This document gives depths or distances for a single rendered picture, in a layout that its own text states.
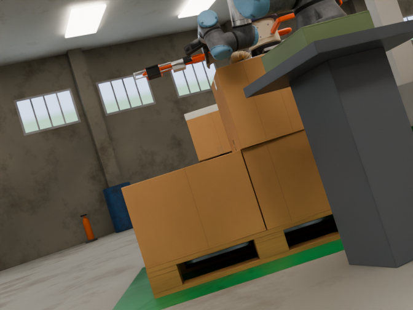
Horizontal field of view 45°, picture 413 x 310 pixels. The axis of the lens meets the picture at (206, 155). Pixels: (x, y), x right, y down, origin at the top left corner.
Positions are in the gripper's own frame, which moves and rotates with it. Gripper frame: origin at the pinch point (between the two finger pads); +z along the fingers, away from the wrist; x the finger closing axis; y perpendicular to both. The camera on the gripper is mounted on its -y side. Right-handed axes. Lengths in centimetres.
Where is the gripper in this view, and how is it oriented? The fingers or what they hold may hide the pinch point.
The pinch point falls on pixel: (203, 56)
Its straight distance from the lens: 259.1
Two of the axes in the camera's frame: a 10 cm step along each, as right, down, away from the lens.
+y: 9.5, -3.1, 0.9
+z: 0.0, 2.7, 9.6
